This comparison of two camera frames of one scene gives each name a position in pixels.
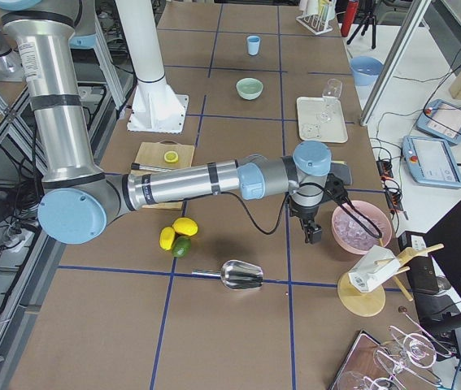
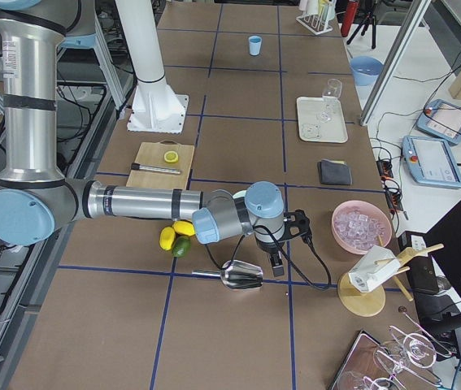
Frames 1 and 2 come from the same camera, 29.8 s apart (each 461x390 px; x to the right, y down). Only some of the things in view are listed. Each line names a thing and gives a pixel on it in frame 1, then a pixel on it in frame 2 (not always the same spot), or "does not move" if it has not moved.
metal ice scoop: [237, 275] does not move
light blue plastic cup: [253, 41] does not move
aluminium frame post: [400, 49] does not move
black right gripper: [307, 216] → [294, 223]
